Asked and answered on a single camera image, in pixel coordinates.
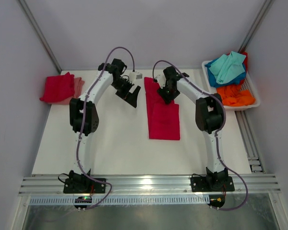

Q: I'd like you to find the aluminium corner post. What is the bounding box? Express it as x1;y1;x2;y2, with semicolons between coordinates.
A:
238;0;275;53
16;0;62;73

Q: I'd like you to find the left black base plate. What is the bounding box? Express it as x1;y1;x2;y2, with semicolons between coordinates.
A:
63;178;106;194

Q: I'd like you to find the right aluminium corner post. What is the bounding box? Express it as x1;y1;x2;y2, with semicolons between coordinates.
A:
238;0;275;53

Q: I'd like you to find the blue t shirt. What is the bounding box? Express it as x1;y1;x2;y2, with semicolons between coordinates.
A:
202;60;247;88

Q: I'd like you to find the black connector board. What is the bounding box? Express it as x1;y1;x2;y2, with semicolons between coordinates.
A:
74;196;92;210
208;196;225;209

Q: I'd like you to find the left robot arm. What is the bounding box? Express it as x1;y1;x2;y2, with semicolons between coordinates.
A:
64;58;141;193

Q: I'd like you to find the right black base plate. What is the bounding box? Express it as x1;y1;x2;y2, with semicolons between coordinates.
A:
190;173;235;192

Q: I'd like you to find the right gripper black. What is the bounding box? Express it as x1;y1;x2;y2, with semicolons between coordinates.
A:
156;82;180;105

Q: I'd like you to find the right black connector board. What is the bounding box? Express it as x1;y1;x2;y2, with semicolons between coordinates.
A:
208;196;225;209

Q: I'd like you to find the slotted white cable duct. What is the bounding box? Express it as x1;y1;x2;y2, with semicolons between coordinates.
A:
28;194;209;206

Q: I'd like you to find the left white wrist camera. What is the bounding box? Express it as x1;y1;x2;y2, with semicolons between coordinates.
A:
128;71;143;83

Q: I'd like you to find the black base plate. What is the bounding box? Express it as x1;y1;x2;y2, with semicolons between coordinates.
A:
63;178;106;194
190;173;235;192

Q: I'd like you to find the left aluminium corner post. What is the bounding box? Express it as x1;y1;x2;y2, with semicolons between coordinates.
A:
16;0;62;73

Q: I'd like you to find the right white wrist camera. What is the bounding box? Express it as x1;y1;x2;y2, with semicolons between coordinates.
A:
154;74;166;88

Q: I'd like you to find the orange t shirt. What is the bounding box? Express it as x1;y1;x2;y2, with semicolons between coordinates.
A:
216;85;256;107

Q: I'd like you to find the folded red t shirt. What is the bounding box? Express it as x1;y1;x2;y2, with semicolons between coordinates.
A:
39;72;75;104

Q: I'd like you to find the turquoise t shirt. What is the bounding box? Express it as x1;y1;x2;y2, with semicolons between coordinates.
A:
209;51;245;84

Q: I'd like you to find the left black connector board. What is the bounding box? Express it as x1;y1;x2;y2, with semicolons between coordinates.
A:
74;196;92;210

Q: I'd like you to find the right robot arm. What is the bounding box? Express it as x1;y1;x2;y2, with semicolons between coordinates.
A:
157;66;228;191

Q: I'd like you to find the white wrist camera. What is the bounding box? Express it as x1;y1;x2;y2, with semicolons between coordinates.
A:
128;71;143;83
154;74;166;88

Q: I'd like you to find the aluminium front rail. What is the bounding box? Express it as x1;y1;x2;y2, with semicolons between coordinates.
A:
18;173;281;196

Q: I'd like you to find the folded salmon pink t shirt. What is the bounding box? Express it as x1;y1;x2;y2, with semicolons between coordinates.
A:
59;77;85;105

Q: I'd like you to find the red t shirt in basket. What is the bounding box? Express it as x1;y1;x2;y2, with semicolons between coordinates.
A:
240;52;248;72

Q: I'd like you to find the white plastic basket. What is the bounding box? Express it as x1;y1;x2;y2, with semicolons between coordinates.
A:
201;59;261;112

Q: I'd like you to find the magenta t shirt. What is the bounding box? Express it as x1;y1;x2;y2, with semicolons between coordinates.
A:
144;77;180;141

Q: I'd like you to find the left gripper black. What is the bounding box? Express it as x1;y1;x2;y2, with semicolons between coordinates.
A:
111;78;141;108

